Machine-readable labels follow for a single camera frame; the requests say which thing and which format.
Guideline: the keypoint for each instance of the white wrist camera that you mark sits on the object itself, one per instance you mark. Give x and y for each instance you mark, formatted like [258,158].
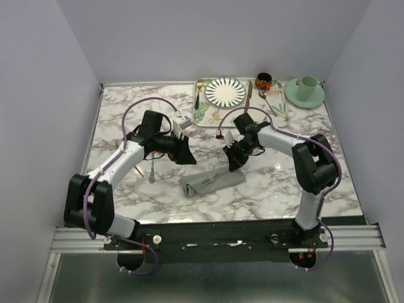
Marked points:
[228,138]
[179,124]

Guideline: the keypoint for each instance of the orange black mug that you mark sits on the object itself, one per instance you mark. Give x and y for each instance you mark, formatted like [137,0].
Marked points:
[263,81]

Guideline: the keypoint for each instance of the copper knife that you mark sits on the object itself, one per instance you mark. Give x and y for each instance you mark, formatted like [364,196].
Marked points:
[249,95]

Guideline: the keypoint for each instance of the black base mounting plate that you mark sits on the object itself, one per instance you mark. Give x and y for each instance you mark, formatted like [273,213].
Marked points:
[237,241]

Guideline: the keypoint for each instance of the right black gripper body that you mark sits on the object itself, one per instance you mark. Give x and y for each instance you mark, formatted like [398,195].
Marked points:
[244,147]

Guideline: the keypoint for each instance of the striped white plate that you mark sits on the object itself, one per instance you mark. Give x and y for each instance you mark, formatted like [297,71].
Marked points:
[225,92]

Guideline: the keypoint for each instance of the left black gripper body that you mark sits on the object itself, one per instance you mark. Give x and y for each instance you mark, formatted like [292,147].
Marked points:
[170,145]

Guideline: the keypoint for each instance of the aluminium frame rail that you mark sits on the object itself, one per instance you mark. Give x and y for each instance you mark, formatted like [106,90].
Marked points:
[346,238]

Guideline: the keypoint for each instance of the iridescent gold spoon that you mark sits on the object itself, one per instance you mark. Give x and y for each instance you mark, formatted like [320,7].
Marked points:
[152,170]

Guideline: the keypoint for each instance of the floral serving tray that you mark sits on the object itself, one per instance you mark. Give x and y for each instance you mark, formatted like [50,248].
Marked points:
[209,116]

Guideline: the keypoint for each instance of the green cup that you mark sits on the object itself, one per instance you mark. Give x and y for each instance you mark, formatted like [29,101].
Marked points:
[305,87]

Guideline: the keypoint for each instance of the silver spoon on tray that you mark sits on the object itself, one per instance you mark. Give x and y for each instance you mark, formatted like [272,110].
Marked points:
[262,94]

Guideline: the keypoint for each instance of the green saucer plate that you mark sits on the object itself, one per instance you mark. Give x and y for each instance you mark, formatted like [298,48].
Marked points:
[315,99]

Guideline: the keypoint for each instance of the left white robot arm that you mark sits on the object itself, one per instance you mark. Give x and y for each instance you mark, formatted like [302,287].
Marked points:
[90,201]

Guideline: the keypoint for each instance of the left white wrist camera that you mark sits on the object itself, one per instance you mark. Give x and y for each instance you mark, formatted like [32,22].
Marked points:
[179,124]

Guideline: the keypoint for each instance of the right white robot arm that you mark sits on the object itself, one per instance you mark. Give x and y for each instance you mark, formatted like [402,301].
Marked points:
[317,170]

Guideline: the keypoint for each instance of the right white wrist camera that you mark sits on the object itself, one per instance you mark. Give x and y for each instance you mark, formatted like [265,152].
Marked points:
[228,138]

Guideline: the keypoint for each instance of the grey cloth napkin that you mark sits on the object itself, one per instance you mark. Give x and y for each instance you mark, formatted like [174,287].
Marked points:
[208,182]

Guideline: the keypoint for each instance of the gold green-handled fork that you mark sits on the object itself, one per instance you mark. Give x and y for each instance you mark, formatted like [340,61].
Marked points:
[199,85]

